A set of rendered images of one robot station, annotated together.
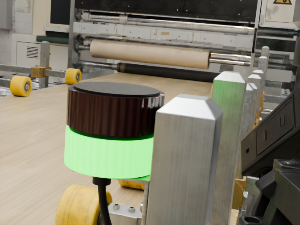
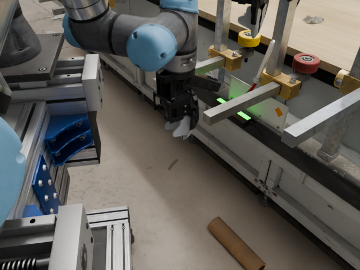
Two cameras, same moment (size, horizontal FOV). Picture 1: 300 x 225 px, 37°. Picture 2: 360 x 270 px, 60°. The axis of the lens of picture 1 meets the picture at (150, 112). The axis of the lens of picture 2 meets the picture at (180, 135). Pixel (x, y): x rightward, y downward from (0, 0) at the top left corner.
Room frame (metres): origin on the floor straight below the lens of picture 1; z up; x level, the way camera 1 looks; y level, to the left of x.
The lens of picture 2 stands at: (0.60, -0.91, 1.35)
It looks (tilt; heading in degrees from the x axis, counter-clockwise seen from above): 39 degrees down; 129
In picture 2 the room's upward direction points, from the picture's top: straight up
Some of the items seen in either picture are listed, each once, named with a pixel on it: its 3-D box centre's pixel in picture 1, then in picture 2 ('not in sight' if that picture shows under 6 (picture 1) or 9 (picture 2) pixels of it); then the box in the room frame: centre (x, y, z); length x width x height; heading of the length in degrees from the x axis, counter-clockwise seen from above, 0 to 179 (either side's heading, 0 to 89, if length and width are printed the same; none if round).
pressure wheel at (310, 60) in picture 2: not in sight; (302, 73); (0.33, 0.07, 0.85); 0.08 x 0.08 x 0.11
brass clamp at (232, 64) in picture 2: not in sight; (224, 57); (0.04, 0.03, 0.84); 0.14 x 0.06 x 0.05; 165
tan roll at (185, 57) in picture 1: (179, 56); not in sight; (2.92, -0.16, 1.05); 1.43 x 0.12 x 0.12; 75
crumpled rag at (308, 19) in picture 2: not in sight; (314, 18); (0.21, 0.43, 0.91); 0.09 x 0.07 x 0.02; 42
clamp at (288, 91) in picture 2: not in sight; (277, 82); (0.29, -0.03, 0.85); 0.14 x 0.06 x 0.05; 165
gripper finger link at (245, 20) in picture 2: not in sight; (247, 22); (0.19, -0.11, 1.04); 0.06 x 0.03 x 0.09; 5
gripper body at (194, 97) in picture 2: not in sight; (176, 91); (0.20, -0.43, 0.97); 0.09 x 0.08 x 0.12; 75
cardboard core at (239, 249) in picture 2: not in sight; (235, 245); (0.29, -0.13, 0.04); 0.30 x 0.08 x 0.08; 165
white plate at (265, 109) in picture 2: not in sight; (255, 103); (0.23, -0.04, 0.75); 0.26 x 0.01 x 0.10; 165
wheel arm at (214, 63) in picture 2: not in sight; (207, 66); (0.04, -0.06, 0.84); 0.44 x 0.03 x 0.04; 75
